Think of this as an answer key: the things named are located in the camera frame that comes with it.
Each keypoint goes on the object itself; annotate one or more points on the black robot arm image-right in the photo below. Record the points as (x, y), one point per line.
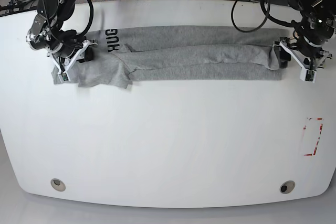
(316, 27)

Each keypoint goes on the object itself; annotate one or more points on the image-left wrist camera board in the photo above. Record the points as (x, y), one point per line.
(63, 77)

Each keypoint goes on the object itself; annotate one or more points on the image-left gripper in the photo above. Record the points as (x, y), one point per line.
(65, 59)

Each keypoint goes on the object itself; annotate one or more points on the table cable grommet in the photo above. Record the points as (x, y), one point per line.
(58, 185)
(287, 187)

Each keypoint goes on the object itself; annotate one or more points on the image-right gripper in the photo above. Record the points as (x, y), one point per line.
(285, 51)

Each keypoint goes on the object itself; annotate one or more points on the black tripod stand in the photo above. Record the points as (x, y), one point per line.
(11, 7)

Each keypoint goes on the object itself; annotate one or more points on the black robot arm image-left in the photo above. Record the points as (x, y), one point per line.
(46, 31)

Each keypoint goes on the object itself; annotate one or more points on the right table cable grommet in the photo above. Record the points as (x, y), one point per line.
(287, 187)

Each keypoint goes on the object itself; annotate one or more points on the red tape rectangle marking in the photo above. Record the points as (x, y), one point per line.
(311, 136)

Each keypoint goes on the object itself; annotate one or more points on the grey T-shirt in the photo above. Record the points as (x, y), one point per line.
(123, 56)

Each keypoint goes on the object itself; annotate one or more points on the left table cable grommet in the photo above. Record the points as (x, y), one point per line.
(58, 185)

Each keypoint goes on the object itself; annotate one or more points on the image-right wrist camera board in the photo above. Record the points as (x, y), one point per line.
(308, 75)

